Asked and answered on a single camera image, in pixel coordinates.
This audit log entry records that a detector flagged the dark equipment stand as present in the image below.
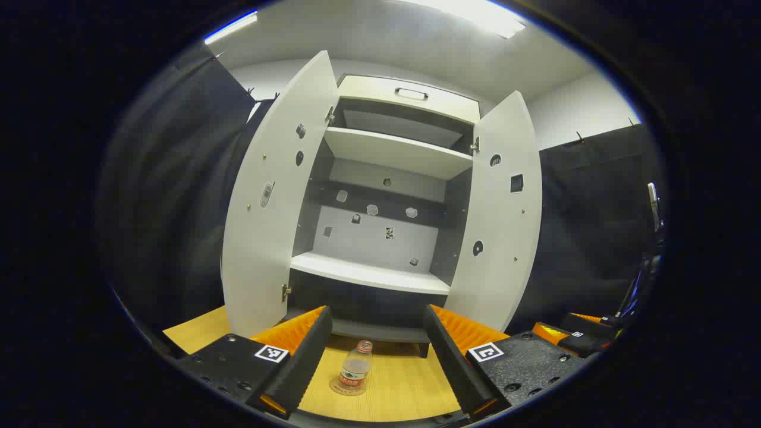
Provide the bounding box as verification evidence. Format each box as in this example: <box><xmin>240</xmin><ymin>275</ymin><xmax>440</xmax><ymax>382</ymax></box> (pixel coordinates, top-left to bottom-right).
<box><xmin>646</xmin><ymin>182</ymin><xmax>665</xmax><ymax>253</ymax></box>

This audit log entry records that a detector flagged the wide ceiling light panel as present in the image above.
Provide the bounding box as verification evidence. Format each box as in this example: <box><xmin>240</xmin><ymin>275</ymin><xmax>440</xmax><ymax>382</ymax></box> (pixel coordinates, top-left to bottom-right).
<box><xmin>404</xmin><ymin>0</ymin><xmax>527</xmax><ymax>39</ymax></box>

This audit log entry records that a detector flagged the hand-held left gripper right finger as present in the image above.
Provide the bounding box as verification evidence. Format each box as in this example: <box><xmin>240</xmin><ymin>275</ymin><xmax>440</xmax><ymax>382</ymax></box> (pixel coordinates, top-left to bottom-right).
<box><xmin>423</xmin><ymin>304</ymin><xmax>595</xmax><ymax>420</ymax></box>

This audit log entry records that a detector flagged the white cabinet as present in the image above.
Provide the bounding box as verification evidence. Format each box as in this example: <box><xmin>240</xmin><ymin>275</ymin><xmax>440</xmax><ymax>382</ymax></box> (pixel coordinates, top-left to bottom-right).
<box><xmin>285</xmin><ymin>74</ymin><xmax>482</xmax><ymax>357</ymax></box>

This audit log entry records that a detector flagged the black backdrop cloth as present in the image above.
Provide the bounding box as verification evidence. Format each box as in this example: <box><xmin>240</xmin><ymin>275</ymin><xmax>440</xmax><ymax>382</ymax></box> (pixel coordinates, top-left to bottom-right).
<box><xmin>98</xmin><ymin>45</ymin><xmax>666</xmax><ymax>357</ymax></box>

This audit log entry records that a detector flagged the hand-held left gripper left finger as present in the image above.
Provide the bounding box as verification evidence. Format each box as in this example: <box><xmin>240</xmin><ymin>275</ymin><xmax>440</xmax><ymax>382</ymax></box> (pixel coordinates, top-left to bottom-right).
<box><xmin>175</xmin><ymin>305</ymin><xmax>334</xmax><ymax>420</ymax></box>

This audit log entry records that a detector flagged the clear plastic bottle red label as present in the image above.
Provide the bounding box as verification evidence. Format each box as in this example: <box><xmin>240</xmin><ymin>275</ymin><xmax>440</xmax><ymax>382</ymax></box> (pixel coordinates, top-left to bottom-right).
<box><xmin>329</xmin><ymin>340</ymin><xmax>374</xmax><ymax>396</ymax></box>

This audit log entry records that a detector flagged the white cabinet shelf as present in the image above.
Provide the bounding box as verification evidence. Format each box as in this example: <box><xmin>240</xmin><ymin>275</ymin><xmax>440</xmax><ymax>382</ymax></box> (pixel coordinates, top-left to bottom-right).
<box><xmin>290</xmin><ymin>251</ymin><xmax>451</xmax><ymax>296</ymax></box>
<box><xmin>324</xmin><ymin>127</ymin><xmax>473</xmax><ymax>180</ymax></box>

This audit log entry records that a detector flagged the narrow ceiling light strip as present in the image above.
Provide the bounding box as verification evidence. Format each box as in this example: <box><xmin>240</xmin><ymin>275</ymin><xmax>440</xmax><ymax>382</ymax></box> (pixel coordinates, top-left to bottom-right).
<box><xmin>204</xmin><ymin>11</ymin><xmax>259</xmax><ymax>45</ymax></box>

